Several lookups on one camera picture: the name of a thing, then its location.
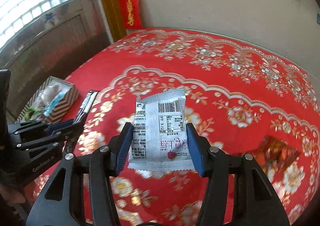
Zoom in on light blue snack packet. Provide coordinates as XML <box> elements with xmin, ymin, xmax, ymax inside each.
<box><xmin>43</xmin><ymin>91</ymin><xmax>68</xmax><ymax>117</ymax></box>

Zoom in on green snack packet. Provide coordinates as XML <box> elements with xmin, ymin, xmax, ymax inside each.
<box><xmin>24</xmin><ymin>108</ymin><xmax>41</xmax><ymax>121</ymax></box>

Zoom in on clear bag of nuts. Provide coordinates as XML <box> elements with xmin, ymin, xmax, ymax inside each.
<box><xmin>37</xmin><ymin>84</ymin><xmax>61</xmax><ymax>107</ymax></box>

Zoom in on dark brown snack bar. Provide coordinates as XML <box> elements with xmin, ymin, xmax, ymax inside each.
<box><xmin>61</xmin><ymin>90</ymin><xmax>99</xmax><ymax>156</ymax></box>

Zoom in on white grey snack packet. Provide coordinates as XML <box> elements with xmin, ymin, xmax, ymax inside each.
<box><xmin>128</xmin><ymin>88</ymin><xmax>194</xmax><ymax>172</ymax></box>

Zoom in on person's left hand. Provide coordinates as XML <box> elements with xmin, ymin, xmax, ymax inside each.
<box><xmin>0</xmin><ymin>184</ymin><xmax>26</xmax><ymax>206</ymax></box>

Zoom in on striped white storage box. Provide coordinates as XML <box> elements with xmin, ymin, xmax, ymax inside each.
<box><xmin>15</xmin><ymin>76</ymin><xmax>79</xmax><ymax>123</ymax></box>

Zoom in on red orange shiny candy packet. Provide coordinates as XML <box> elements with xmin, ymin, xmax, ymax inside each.
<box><xmin>247</xmin><ymin>135</ymin><xmax>300</xmax><ymax>173</ymax></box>

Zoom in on red floral tablecloth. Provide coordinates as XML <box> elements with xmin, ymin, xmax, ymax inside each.
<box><xmin>24</xmin><ymin>28</ymin><xmax>320</xmax><ymax>226</ymax></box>

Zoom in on red paper wall decoration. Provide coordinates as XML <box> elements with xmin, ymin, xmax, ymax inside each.
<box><xmin>118</xmin><ymin>0</ymin><xmax>143</xmax><ymax>30</ymax></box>

